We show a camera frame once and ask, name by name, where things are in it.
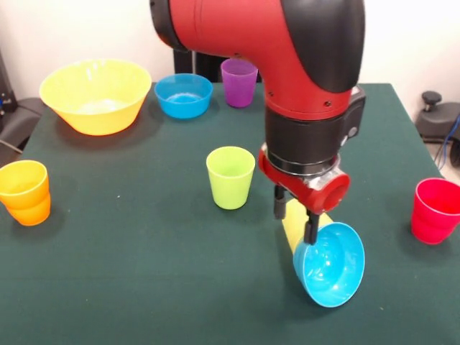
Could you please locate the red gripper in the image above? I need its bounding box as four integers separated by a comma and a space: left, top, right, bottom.
257, 143, 351, 245

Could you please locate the yellow-green cup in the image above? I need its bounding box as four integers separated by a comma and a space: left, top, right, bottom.
281, 199, 335, 254

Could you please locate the cyan bowl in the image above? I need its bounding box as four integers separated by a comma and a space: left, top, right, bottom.
293, 221, 366, 308

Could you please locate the green cup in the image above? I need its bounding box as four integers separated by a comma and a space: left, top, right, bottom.
206, 146, 257, 211

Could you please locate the pink cup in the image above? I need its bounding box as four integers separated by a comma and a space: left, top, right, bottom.
410, 178, 460, 245

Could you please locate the purple cup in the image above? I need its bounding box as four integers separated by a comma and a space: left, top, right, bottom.
220, 57, 259, 109

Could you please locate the blue bowl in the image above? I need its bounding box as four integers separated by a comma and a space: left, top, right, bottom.
154, 73, 213, 120

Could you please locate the dark green tablecloth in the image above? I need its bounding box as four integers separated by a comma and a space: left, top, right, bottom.
0, 82, 460, 345

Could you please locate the large yellow bowl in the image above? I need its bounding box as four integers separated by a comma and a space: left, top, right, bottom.
38, 59, 153, 137

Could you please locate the orange cup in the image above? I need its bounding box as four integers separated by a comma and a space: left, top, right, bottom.
0, 160, 52, 226

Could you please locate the black equipment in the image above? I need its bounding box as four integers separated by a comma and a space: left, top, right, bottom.
0, 50, 14, 119

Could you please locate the blue cable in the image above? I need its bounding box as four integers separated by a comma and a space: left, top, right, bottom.
437, 114, 460, 170

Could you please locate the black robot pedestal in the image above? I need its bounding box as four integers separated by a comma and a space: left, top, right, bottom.
173, 48, 224, 83

